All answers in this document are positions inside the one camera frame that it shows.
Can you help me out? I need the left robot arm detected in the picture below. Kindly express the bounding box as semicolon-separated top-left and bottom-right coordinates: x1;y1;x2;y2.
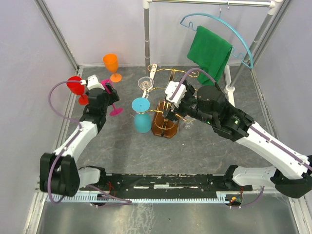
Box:
39;78;119;203

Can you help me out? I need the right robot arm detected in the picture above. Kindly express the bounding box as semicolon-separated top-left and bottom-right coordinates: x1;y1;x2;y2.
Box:
163;81;312;198

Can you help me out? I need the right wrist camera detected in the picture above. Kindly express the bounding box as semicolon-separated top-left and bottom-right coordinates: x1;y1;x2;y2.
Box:
165;81;186;108

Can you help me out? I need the light blue cable duct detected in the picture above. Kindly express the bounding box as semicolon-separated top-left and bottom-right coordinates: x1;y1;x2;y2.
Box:
45;191;232;204

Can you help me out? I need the clear wine glass front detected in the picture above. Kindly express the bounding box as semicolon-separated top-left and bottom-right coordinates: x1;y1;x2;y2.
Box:
179;116;195;132

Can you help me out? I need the pink wine glass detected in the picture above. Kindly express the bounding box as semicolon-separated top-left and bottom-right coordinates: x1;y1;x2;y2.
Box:
100;78;124;117

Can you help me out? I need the gold wire glass rack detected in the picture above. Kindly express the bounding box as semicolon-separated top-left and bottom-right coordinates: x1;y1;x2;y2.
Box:
147;63;184;138

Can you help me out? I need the green cloth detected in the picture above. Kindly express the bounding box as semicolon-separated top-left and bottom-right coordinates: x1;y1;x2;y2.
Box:
187;26;233;82

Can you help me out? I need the silver clothes rail stand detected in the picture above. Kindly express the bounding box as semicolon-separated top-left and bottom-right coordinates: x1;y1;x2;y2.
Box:
143;0;283;106

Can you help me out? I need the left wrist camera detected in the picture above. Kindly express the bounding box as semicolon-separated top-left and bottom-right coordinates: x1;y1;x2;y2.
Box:
80;75;104;90

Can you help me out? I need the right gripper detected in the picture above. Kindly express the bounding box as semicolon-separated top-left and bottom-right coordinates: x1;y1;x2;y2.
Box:
162;77;216;126

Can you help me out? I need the clear wine glass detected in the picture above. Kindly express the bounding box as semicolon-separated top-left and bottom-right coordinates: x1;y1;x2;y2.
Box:
179;116;195;132
137;77;154;99

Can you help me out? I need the red wine glass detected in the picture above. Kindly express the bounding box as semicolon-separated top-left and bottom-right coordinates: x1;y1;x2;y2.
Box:
66;76;89;105

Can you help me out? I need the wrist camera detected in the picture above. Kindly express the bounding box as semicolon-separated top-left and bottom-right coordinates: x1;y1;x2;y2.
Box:
80;75;104;90
165;81;186;108

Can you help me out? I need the blue wine glass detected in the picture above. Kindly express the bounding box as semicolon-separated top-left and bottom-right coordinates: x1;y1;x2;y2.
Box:
132;97;152;133

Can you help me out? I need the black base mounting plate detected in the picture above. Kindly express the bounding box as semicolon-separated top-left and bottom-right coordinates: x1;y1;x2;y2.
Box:
94;174;253;200

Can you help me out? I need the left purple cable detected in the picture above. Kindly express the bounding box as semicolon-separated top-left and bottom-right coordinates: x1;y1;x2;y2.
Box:
47;80;134;208

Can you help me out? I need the orange wine glass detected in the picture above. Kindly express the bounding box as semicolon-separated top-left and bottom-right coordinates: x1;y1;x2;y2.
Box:
102;54;122;83

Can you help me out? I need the light blue clothes hanger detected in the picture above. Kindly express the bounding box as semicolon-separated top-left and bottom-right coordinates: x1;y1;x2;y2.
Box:
179;13;254;69

